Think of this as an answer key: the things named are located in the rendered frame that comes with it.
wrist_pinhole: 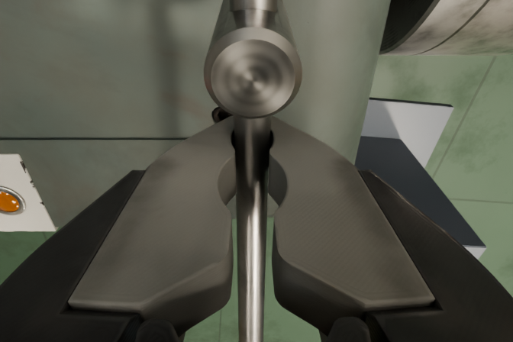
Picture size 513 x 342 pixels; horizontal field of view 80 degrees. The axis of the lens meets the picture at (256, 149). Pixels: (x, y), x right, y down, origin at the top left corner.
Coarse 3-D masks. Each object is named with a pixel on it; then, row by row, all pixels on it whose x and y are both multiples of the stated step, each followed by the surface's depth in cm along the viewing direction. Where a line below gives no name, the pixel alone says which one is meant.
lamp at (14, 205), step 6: (0, 192) 23; (0, 198) 23; (6, 198) 23; (12, 198) 23; (0, 204) 23; (6, 204) 23; (12, 204) 23; (18, 204) 23; (6, 210) 24; (12, 210) 24
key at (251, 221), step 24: (240, 0) 7; (264, 0) 7; (240, 120) 9; (264, 120) 9; (240, 144) 10; (264, 144) 10; (240, 168) 11; (264, 168) 11; (240, 192) 11; (264, 192) 11; (240, 216) 12; (264, 216) 12; (240, 240) 12; (264, 240) 12; (240, 264) 13; (264, 264) 13; (240, 288) 13; (264, 288) 13; (240, 312) 14; (240, 336) 14
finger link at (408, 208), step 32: (384, 192) 8; (416, 224) 7; (416, 256) 6; (448, 256) 6; (448, 288) 6; (480, 288) 6; (384, 320) 5; (416, 320) 5; (448, 320) 5; (480, 320) 5; (512, 320) 5
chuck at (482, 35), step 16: (496, 0) 21; (512, 0) 21; (480, 16) 22; (496, 16) 22; (512, 16) 22; (464, 32) 24; (480, 32) 24; (496, 32) 24; (512, 32) 24; (432, 48) 27; (448, 48) 27; (464, 48) 27; (480, 48) 27; (496, 48) 27; (512, 48) 27
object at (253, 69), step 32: (224, 0) 9; (224, 32) 6; (256, 32) 6; (288, 32) 7; (224, 64) 6; (256, 64) 6; (288, 64) 6; (224, 96) 7; (256, 96) 7; (288, 96) 7
